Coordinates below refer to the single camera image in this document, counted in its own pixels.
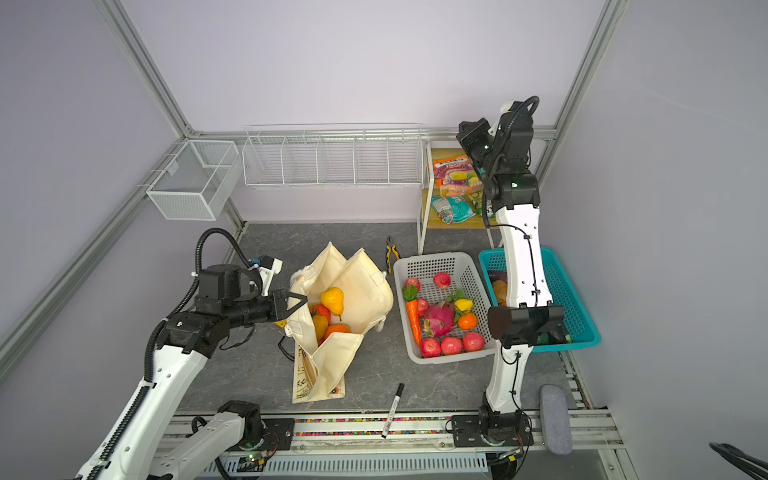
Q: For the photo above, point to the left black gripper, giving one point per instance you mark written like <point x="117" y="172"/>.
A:
<point x="278" y="303"/>

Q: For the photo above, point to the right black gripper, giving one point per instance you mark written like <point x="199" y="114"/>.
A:
<point x="486" y="133"/>

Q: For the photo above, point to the red tomato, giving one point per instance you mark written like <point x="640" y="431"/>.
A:
<point x="320" y="310"/>

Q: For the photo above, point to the yellow pear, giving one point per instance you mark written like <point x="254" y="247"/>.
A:
<point x="333" y="300"/>

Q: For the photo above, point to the cream floral tote bag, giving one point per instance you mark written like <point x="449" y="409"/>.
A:
<point x="323" y="357"/>

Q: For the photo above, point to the pink snack bag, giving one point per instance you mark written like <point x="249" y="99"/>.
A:
<point x="455" y="177"/>

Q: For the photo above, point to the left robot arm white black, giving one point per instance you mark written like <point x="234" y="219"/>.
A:
<point x="129" y="451"/>

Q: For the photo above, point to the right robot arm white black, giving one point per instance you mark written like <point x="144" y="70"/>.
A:
<point x="529" y="310"/>

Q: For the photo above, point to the teal white snack bag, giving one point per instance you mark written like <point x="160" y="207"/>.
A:
<point x="452" y="210"/>

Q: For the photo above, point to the white wooden two-tier shelf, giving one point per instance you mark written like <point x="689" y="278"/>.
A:
<point x="518" y="221"/>

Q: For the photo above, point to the yellow black pliers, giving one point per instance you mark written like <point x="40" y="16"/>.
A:
<point x="392" y="255"/>

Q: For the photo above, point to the orange carrot in white basket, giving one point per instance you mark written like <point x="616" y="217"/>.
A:
<point x="413" y="316"/>

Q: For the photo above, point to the white plastic fruit basket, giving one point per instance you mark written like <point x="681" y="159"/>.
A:
<point x="414" y="280"/>

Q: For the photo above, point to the black marker pen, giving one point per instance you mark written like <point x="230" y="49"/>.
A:
<point x="392" y="411"/>

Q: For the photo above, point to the red apple front left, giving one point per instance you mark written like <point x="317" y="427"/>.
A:
<point x="430" y="348"/>

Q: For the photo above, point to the red apple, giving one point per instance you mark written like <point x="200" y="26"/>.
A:
<point x="451" y="346"/>
<point x="473" y="341"/>
<point x="430" y="348"/>

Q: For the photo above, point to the brown potato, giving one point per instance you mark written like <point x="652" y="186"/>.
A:
<point x="500" y="291"/>

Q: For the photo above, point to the pink dragon fruit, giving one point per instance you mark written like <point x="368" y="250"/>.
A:
<point x="438" y="320"/>

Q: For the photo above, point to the pink peach at back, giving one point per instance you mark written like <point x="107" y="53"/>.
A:
<point x="442" y="280"/>

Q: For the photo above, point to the red apple front middle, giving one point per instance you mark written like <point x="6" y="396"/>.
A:
<point x="451" y="346"/>

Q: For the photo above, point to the white mesh box basket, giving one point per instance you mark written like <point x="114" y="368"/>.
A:
<point x="197" y="180"/>

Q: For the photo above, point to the small orange tangerine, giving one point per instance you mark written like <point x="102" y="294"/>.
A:
<point x="467" y="321"/>

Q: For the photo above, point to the red apple front right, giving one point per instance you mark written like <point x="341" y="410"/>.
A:
<point x="473" y="341"/>

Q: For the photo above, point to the teal plastic vegetable basket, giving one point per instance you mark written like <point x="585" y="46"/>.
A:
<point x="578" y="323"/>

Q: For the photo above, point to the grey wrist rest pad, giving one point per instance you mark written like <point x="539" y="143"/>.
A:
<point x="555" y="420"/>

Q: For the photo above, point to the white wire wall basket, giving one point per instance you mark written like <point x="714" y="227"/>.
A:
<point x="336" y="154"/>

